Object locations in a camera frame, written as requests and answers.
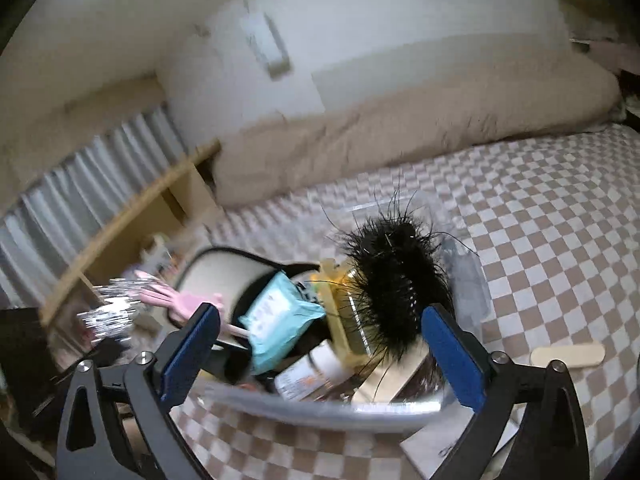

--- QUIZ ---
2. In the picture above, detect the black feathery fluff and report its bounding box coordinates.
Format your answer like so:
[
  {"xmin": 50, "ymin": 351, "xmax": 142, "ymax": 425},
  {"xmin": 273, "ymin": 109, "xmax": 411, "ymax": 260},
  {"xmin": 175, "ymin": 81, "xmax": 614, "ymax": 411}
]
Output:
[{"xmin": 320, "ymin": 175, "xmax": 481, "ymax": 378}]

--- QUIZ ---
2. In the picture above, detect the white bottle with orange label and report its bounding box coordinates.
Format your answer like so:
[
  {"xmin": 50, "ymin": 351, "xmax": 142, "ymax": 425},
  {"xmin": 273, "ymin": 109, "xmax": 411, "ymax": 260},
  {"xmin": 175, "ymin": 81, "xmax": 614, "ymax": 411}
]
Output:
[{"xmin": 274, "ymin": 339, "xmax": 347, "ymax": 402}]

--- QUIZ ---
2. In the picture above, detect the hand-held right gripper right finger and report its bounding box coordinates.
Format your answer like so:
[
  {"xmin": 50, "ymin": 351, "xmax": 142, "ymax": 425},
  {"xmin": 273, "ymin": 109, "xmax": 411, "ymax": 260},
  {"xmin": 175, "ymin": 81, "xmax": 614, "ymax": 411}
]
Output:
[{"xmin": 421, "ymin": 304, "xmax": 593, "ymax": 480}]

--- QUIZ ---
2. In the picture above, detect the white paper sheet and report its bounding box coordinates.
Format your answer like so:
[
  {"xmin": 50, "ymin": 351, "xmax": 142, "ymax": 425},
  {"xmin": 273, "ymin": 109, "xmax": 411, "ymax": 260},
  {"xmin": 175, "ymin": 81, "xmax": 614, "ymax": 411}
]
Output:
[{"xmin": 400, "ymin": 400, "xmax": 522, "ymax": 480}]

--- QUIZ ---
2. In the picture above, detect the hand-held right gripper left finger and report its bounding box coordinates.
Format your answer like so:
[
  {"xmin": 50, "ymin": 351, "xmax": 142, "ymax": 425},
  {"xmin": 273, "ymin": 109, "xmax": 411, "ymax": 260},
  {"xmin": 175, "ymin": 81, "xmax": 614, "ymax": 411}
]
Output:
[{"xmin": 55, "ymin": 302, "xmax": 222, "ymax": 480}]

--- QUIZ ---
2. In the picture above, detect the hanging white paper bag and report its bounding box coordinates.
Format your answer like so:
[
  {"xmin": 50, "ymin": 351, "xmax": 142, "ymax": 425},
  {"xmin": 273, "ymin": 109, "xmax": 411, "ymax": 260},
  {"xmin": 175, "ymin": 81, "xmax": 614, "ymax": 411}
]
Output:
[{"xmin": 239, "ymin": 10, "xmax": 292, "ymax": 79}]

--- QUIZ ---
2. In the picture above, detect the yellow round item in pouch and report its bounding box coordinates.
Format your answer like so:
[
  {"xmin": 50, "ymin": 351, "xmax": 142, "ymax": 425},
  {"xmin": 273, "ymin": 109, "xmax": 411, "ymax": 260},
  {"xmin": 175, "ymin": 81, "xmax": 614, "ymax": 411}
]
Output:
[{"xmin": 310, "ymin": 259, "xmax": 368, "ymax": 368}]

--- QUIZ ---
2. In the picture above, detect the wooden headboard shelf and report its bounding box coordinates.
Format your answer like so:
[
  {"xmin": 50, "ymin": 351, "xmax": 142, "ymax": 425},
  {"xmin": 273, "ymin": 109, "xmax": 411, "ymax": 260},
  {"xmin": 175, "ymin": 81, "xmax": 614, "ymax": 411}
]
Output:
[{"xmin": 39, "ymin": 139, "xmax": 227, "ymax": 332}]

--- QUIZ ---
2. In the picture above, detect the silver tinsel bundle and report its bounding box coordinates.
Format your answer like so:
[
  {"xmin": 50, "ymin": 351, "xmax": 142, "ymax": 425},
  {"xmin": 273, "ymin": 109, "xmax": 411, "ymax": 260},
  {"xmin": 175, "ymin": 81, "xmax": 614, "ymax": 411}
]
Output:
[{"xmin": 75, "ymin": 277, "xmax": 143, "ymax": 347}]

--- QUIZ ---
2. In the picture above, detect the light wooden block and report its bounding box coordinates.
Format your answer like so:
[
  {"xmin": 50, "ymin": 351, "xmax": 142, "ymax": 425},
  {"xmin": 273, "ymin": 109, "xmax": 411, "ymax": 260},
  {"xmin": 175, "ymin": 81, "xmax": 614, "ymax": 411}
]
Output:
[{"xmin": 350, "ymin": 345, "xmax": 432, "ymax": 406}]

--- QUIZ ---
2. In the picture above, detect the brown checkered bed sheet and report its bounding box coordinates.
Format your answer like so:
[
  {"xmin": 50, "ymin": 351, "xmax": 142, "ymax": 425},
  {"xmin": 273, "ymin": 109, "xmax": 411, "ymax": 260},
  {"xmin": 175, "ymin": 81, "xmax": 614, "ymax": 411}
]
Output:
[{"xmin": 170, "ymin": 124, "xmax": 640, "ymax": 480}]

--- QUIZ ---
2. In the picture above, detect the clear plastic container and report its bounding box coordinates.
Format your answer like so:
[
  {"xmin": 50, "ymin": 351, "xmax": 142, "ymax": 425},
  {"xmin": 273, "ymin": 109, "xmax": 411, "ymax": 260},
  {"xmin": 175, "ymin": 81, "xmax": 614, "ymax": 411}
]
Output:
[{"xmin": 170, "ymin": 190, "xmax": 487, "ymax": 433}]

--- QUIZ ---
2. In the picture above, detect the pink hand-shaped back scratcher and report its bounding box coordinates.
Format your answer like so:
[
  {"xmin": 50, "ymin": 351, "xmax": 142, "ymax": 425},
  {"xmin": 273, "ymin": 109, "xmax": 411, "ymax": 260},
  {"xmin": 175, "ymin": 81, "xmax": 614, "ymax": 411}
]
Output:
[{"xmin": 134, "ymin": 270, "xmax": 251, "ymax": 342}]

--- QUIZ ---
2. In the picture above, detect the blue wet wipes packet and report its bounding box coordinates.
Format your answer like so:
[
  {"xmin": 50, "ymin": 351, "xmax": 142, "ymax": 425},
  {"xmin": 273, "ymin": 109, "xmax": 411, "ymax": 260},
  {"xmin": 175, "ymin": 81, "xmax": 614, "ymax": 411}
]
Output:
[{"xmin": 239, "ymin": 272, "xmax": 327, "ymax": 376}]

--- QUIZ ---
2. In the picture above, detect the grey curtain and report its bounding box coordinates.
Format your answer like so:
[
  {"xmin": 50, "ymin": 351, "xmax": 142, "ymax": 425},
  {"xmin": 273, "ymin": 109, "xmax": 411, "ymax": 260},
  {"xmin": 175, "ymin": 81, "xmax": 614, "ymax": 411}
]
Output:
[{"xmin": 0, "ymin": 104, "xmax": 187, "ymax": 313}]

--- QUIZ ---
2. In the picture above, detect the flat wooden stick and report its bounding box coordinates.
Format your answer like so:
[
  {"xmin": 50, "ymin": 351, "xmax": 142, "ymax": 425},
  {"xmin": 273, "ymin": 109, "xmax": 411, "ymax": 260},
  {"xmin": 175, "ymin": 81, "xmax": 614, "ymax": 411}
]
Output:
[{"xmin": 530, "ymin": 342, "xmax": 607, "ymax": 369}]

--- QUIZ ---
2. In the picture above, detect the beige fluffy comforter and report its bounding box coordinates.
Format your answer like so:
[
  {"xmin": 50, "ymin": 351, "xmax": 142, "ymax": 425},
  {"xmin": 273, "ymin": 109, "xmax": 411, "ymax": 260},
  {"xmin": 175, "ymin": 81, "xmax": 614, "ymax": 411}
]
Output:
[{"xmin": 214, "ymin": 66, "xmax": 627, "ymax": 207}]

